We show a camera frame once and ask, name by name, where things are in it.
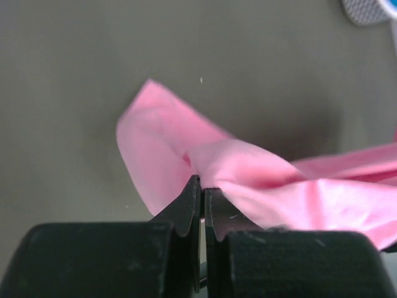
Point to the white plastic basket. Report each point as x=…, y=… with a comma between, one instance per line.
x=366, y=12

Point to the pink t shirt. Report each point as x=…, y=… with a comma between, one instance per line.
x=163, y=142

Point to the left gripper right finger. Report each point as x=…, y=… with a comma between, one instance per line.
x=221, y=217

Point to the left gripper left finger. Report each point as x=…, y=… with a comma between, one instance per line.
x=182, y=267

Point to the blue t shirt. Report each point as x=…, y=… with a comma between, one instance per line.
x=389, y=6

